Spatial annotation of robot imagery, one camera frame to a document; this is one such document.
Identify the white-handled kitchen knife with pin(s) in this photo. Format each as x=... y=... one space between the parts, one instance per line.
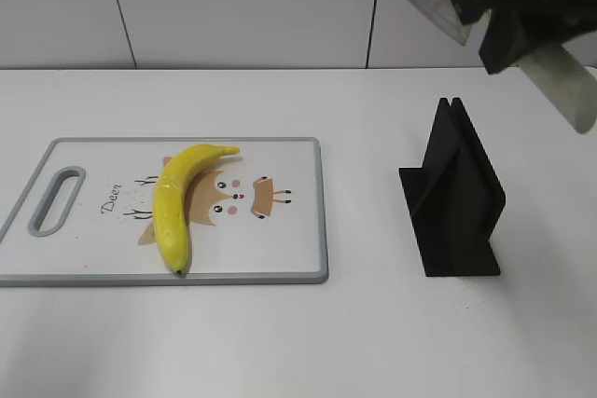
x=560 y=76

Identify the white deer cutting board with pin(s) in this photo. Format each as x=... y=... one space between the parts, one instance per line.
x=85 y=216

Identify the yellow plastic banana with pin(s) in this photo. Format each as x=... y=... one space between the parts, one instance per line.
x=169 y=210

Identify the black fabric-covered gripper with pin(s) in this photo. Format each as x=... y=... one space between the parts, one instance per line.
x=517 y=27

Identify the black knife stand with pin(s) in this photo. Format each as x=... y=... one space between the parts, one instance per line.
x=454 y=198

